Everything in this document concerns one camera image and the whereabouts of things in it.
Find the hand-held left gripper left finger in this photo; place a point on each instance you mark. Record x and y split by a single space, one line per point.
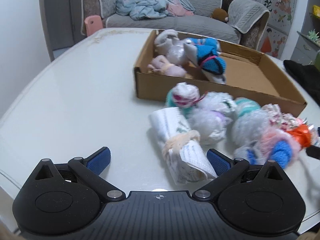
100 158

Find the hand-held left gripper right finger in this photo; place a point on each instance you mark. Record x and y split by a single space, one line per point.
220 162

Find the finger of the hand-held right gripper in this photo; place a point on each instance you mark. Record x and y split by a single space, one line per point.
314 152

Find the orange plastic bundle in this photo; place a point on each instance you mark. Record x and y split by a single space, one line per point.
298 135

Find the white bundle pink tie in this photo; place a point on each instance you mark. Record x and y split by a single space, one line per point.
291 120

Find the bubble wrap bundle purple tie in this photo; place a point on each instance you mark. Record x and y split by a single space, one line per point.
207 125

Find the bubble wrap bundle teal yarn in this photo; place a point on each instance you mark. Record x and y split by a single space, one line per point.
250 120

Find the white towel roll peach yarn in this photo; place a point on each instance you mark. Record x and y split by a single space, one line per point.
175 135

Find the white patterned sock bundle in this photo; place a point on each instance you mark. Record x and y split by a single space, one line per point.
273 113

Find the teal-capped white plastic bundle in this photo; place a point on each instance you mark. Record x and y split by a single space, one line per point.
183 96

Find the shallow cardboard box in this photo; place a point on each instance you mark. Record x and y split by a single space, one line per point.
250 80

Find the pink cloth bundle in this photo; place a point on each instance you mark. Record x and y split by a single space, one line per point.
167 68

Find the blue knit sock bundle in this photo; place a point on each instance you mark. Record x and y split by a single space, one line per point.
207 55

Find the small bubble wrap bundle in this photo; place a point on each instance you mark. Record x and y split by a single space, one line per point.
176 53

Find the white fluffy cloth bundle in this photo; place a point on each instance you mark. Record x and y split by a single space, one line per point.
163 38

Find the pink fuzzy toy with eyes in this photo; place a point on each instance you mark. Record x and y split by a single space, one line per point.
275 147

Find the white fluffy ball bundle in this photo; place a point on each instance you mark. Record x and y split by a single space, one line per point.
220 103

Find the black cloth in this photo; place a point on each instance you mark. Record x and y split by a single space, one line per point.
302 75

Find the grey cabinet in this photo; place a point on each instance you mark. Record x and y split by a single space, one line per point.
302 50

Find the green plant ornament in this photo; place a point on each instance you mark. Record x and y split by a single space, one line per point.
314 35

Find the pink plastic stool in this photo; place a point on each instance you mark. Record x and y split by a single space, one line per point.
92 26

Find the grey sofa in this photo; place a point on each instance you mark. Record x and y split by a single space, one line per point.
200 25

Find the floral decorated panel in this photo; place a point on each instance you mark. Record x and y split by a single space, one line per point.
277 17

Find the grey door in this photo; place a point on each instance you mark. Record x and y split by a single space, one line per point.
62 17

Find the brown plush toy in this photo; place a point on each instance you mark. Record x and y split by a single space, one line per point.
219 14

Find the light blue blanket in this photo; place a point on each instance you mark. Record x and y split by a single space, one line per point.
145 5

